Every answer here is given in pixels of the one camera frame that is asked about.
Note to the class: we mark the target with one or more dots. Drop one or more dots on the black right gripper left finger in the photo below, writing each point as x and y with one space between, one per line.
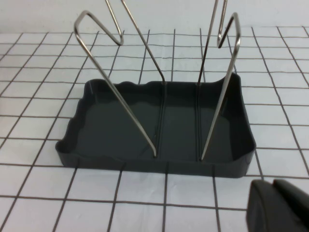
265 210

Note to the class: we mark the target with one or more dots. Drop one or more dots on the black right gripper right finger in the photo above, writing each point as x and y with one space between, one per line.
294 195

